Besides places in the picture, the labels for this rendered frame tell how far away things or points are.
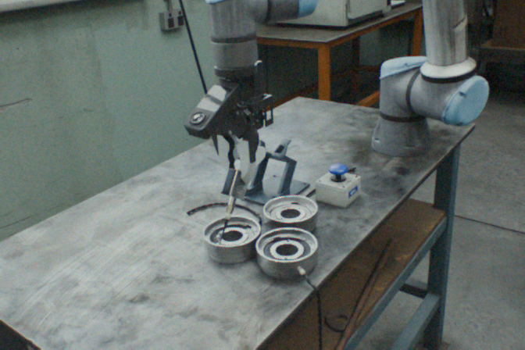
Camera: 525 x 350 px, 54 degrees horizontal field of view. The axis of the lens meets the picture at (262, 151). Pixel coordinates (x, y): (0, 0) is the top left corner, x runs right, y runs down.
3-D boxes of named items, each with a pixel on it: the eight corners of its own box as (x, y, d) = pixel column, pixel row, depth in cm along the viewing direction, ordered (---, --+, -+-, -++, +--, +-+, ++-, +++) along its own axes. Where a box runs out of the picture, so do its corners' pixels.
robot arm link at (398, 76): (402, 99, 139) (405, 49, 133) (442, 111, 128) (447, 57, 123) (369, 108, 133) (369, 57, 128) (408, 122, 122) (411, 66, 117)
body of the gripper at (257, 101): (275, 126, 92) (271, 60, 88) (246, 143, 86) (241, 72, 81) (241, 120, 97) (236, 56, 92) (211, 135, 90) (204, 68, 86)
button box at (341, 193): (345, 208, 106) (345, 187, 104) (316, 200, 110) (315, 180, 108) (362, 193, 112) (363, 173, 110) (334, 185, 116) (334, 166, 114)
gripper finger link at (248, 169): (274, 176, 94) (267, 128, 91) (255, 189, 90) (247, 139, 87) (260, 174, 96) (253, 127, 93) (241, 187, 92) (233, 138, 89)
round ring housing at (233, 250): (230, 273, 88) (229, 253, 86) (193, 251, 95) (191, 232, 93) (273, 247, 95) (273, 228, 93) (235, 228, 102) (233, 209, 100)
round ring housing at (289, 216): (313, 243, 95) (312, 223, 94) (258, 238, 98) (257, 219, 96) (321, 215, 104) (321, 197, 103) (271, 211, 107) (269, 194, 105)
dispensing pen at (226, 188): (206, 240, 90) (233, 148, 92) (220, 242, 94) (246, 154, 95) (216, 244, 89) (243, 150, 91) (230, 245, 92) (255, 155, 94)
